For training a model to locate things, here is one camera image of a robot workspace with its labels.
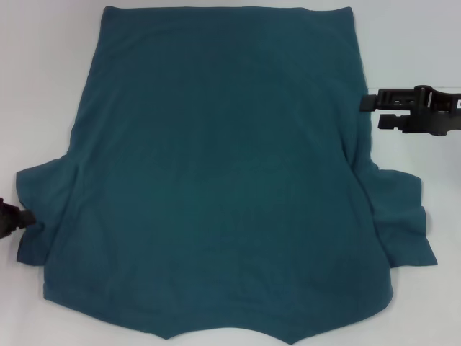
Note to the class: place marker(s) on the blue short-sleeved shirt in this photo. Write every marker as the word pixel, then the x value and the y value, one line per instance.
pixel 223 162

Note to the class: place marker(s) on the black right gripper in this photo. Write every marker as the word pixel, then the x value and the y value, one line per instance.
pixel 432 115

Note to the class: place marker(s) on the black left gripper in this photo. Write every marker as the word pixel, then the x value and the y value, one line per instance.
pixel 9 218

